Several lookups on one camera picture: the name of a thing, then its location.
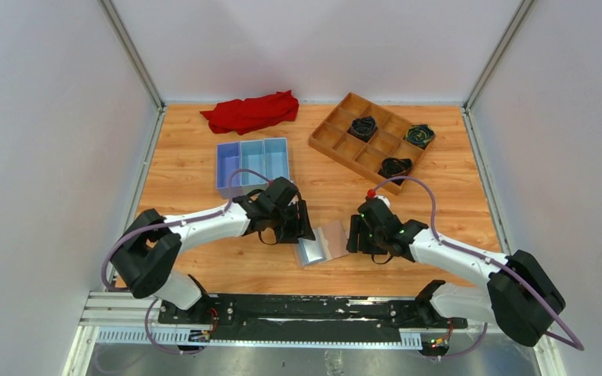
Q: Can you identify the black rolled sock in tray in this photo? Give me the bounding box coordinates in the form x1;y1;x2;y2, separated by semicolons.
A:
348;116;378;143

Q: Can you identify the black red rolled sock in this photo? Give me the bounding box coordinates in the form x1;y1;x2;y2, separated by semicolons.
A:
378;157;413;179

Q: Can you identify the black yellow rolled sock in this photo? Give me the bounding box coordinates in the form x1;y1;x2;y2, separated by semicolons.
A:
403;124;435;150

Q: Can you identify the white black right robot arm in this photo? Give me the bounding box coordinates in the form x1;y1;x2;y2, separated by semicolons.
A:
346;196;566;347

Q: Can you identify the blue three-compartment tray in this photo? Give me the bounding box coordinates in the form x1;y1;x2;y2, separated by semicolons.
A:
216;137;292;199

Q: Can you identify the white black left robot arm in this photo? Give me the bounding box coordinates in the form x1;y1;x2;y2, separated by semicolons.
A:
106;177;315;310

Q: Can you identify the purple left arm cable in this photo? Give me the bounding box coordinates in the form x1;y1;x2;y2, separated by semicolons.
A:
100;168;274;356

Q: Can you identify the aluminium frame rail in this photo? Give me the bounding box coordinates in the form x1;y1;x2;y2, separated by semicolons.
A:
62;290;557;376

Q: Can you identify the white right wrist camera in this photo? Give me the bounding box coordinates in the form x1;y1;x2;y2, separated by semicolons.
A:
366;189;390;208

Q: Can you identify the brown wooden divided tray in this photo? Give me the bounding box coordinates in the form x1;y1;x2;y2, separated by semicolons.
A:
308;92;436;184

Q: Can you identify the red cloth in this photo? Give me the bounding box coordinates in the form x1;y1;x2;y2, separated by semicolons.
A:
200;90;299;136

